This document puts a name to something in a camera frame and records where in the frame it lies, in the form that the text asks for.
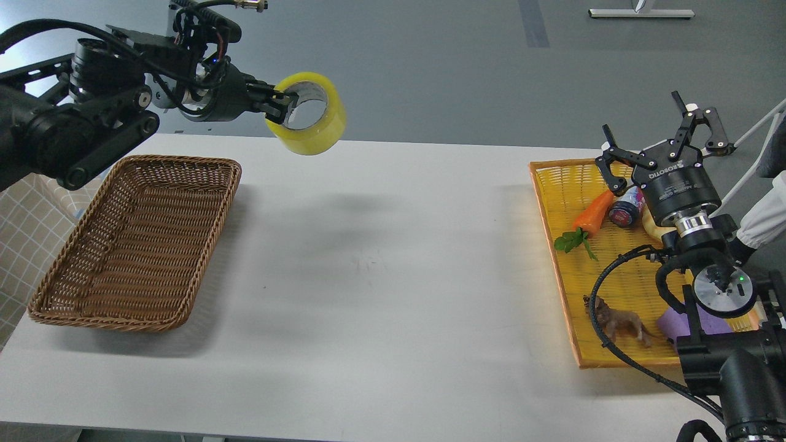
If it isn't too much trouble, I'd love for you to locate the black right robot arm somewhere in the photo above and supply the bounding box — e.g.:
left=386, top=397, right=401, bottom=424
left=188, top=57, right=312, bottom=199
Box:
left=587, top=91, right=785, bottom=441

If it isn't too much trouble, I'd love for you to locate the yellow tape roll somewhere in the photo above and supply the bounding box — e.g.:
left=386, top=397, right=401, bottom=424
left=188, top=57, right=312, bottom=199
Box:
left=265, top=72, right=346, bottom=156

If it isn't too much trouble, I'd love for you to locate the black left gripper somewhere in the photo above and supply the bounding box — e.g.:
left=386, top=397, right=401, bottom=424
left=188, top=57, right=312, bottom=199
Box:
left=180, top=63, right=298, bottom=125

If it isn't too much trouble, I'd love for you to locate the yellow plastic basket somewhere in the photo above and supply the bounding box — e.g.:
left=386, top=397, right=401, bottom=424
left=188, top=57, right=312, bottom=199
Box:
left=529, top=158, right=680, bottom=370

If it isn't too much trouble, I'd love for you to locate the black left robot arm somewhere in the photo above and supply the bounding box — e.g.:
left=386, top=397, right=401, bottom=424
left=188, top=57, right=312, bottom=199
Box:
left=1, top=1, right=305, bottom=190

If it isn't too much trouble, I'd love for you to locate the beige checkered cloth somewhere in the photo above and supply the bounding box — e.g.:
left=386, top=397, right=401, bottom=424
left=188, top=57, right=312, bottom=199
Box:
left=1, top=173, right=106, bottom=347

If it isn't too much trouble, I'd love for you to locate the brown toy animal figure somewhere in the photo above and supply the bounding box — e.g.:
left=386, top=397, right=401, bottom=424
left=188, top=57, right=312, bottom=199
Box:
left=582, top=295, right=652, bottom=349

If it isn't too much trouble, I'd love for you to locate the brown wicker basket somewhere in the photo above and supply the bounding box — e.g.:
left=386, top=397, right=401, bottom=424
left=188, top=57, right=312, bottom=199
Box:
left=27, top=155, right=242, bottom=332

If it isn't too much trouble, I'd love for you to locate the orange toy carrot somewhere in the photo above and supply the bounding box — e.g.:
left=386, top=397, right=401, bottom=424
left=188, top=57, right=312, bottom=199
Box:
left=553, top=190, right=615, bottom=261

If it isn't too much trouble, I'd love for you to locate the toy bread croissant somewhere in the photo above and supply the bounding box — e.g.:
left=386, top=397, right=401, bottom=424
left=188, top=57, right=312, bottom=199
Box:
left=641, top=204, right=677, bottom=242

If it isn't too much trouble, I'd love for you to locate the purple foam block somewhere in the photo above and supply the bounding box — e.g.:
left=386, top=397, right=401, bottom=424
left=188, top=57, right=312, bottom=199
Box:
left=656, top=306, right=733, bottom=347

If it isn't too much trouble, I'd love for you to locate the white stand base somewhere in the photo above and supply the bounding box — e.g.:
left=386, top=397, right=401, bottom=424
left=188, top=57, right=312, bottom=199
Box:
left=588, top=1, right=696, bottom=20

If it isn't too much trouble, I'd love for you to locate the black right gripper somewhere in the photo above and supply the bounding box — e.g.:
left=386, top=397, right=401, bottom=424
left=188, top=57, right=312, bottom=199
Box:
left=595, top=91, right=736, bottom=227

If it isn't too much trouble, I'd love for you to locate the small drink can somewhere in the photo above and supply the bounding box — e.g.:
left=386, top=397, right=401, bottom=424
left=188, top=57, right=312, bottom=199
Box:
left=607, top=187, right=645, bottom=228

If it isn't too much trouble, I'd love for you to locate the seated person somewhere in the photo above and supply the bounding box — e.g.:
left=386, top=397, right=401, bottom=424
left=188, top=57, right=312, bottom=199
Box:
left=729, top=120, right=785, bottom=266

